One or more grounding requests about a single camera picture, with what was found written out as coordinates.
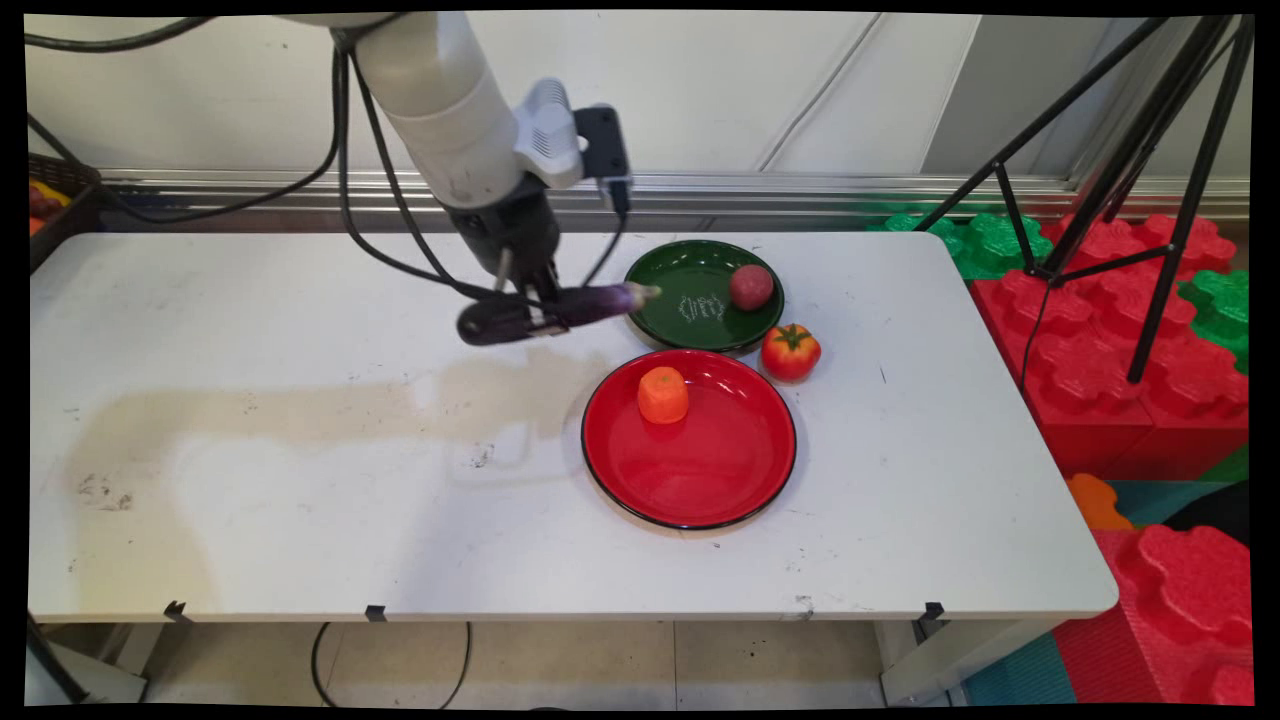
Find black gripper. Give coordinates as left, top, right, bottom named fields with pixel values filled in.
left=445, top=186, right=564, bottom=337

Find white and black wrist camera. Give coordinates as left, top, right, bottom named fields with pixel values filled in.
left=513, top=78, right=633, bottom=216

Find dark wicker basket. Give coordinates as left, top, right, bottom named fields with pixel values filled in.
left=28, top=152, right=103, bottom=273

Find orange toy carrot piece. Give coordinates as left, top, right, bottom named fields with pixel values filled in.
left=637, top=366, right=690, bottom=425

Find black tripod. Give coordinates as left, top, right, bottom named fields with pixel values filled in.
left=913, top=14, right=1256, bottom=386

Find red enamel plate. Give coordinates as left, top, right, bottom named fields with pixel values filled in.
left=581, top=348, right=798, bottom=531

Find orange foam block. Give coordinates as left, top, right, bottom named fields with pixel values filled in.
left=1064, top=472, right=1137, bottom=532

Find black floor cable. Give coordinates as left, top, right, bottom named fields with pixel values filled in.
left=310, top=621, right=473, bottom=711

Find red foam building blocks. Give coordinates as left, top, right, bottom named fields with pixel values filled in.
left=1050, top=523, right=1256, bottom=708
left=970, top=213, right=1251, bottom=483

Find red toy tomato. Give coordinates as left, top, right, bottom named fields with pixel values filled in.
left=761, top=323, right=823, bottom=384

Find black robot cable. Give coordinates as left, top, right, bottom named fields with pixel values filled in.
left=335, top=30, right=541, bottom=306
left=25, top=14, right=351, bottom=226

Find aluminium wall rail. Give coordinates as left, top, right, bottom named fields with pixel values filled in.
left=98, top=168, right=1251, bottom=223

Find purple toy eggplant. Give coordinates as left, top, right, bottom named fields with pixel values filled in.
left=457, top=283, right=662, bottom=347

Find dark green enamel plate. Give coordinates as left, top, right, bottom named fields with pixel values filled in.
left=624, top=240, right=786, bottom=355

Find black camera cable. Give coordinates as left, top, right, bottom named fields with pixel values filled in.
left=580, top=178, right=631, bottom=291

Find white table leg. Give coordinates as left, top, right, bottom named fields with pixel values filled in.
left=878, top=618, right=1066, bottom=708

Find green foam building block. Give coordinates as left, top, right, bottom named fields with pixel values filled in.
left=866, top=210, right=1055, bottom=283
left=1178, top=268, right=1253, bottom=376

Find dark red toy potato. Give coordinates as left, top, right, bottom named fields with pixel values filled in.
left=728, top=264, right=776, bottom=312

